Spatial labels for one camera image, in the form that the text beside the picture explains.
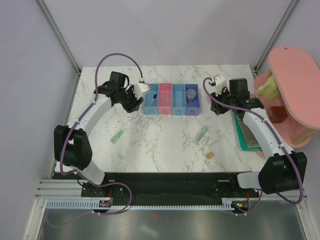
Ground teal blue plastic bin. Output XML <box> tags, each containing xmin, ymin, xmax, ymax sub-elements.
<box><xmin>172</xmin><ymin>84</ymin><xmax>187</xmax><ymax>116</ymax></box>

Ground green book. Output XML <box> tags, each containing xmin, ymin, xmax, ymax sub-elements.
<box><xmin>232</xmin><ymin>113</ymin><xmax>261</xmax><ymax>151</ymax></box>

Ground aluminium frame rails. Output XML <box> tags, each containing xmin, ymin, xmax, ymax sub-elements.
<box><xmin>24</xmin><ymin>173</ymin><xmax>311</xmax><ymax>240</ymax></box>

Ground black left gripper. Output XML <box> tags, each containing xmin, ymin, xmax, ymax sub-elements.
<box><xmin>116</xmin><ymin>85</ymin><xmax>144</xmax><ymax>114</ymax></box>

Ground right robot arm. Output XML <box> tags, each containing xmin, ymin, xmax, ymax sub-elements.
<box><xmin>203</xmin><ymin>75</ymin><xmax>307</xmax><ymax>197</ymax></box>

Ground brown cube on shelf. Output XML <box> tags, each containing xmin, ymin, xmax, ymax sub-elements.
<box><xmin>266</xmin><ymin>106</ymin><xmax>288</xmax><ymax>124</ymax></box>

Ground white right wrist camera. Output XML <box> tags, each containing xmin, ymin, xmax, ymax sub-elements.
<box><xmin>210</xmin><ymin>75</ymin><xmax>227</xmax><ymax>96</ymax></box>

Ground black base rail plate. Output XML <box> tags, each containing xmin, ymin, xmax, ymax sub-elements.
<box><xmin>51</xmin><ymin>171</ymin><xmax>292</xmax><ymax>207</ymax></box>

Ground yellow cup on shelf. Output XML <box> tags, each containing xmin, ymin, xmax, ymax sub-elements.
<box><xmin>256</xmin><ymin>75</ymin><xmax>280</xmax><ymax>100</ymax></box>

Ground green correction tape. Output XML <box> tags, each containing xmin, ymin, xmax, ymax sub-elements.
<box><xmin>110</xmin><ymin>129</ymin><xmax>124</xmax><ymax>144</ymax></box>
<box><xmin>193</xmin><ymin>126</ymin><xmax>208</xmax><ymax>145</ymax></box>

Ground pink correction tape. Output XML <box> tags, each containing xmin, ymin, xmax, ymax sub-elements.
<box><xmin>206</xmin><ymin>96</ymin><xmax>212</xmax><ymax>105</ymax></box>

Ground small gold binder clip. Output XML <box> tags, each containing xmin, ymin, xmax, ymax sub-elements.
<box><xmin>205</xmin><ymin>152</ymin><xmax>214</xmax><ymax>160</ymax></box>

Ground dark blue plastic bin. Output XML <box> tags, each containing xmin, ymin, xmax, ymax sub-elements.
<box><xmin>185</xmin><ymin>84</ymin><xmax>201</xmax><ymax>116</ymax></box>

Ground pink wooden shelf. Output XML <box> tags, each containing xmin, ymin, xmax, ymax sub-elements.
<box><xmin>253</xmin><ymin>46</ymin><xmax>320</xmax><ymax>149</ymax></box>

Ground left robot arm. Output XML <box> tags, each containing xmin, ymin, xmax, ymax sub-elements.
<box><xmin>54</xmin><ymin>71</ymin><xmax>150</xmax><ymax>197</ymax></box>

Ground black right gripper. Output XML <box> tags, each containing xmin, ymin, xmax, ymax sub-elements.
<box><xmin>209</xmin><ymin>87</ymin><xmax>236</xmax><ymax>116</ymax></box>

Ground clear jar of clips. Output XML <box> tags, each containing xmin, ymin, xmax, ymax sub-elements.
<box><xmin>185</xmin><ymin>88</ymin><xmax>197</xmax><ymax>102</ymax></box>

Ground light blue left bin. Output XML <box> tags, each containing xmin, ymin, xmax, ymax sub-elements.
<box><xmin>143</xmin><ymin>83</ymin><xmax>159</xmax><ymax>115</ymax></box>

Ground pink plastic bin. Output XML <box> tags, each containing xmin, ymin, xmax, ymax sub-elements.
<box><xmin>157</xmin><ymin>83</ymin><xmax>172</xmax><ymax>115</ymax></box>

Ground blue whiteboard marker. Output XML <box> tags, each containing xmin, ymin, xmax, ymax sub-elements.
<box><xmin>149</xmin><ymin>93</ymin><xmax>158</xmax><ymax>107</ymax></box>

